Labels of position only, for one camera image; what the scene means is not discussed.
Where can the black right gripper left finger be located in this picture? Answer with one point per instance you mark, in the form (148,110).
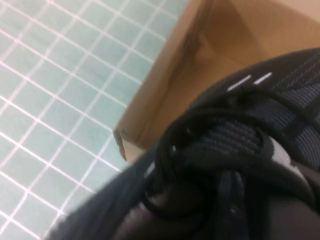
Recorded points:
(141,226)

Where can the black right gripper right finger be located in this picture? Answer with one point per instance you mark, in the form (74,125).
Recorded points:
(280,220)

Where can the black knit sneaker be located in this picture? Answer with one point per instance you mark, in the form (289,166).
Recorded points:
(225,140)

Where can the brown cardboard shoe box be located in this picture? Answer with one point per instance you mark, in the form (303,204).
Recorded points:
(225,37)

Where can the green checked tablecloth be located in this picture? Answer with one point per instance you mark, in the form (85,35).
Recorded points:
(50,100)

